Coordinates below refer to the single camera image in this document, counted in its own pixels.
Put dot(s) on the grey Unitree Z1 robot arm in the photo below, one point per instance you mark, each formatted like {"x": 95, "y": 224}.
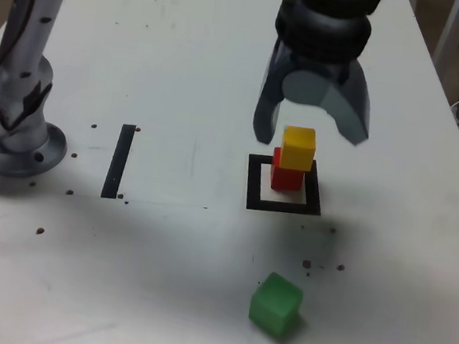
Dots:
{"x": 13, "y": 143}

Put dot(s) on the white metal post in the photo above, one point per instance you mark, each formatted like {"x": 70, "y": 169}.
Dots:
{"x": 453, "y": 31}

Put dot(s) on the yellow cube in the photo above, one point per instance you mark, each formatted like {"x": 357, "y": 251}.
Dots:
{"x": 298, "y": 153}

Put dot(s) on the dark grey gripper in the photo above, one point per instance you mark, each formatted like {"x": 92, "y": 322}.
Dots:
{"x": 314, "y": 65}

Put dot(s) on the red cube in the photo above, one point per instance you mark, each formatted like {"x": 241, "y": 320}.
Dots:
{"x": 286, "y": 180}

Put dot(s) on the black tape strip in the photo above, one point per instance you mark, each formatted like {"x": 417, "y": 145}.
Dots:
{"x": 117, "y": 163}

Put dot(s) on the black tape square outline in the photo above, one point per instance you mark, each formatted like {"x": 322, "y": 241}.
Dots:
{"x": 283, "y": 207}

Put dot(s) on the green cube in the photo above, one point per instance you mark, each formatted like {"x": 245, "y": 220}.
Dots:
{"x": 274, "y": 303}

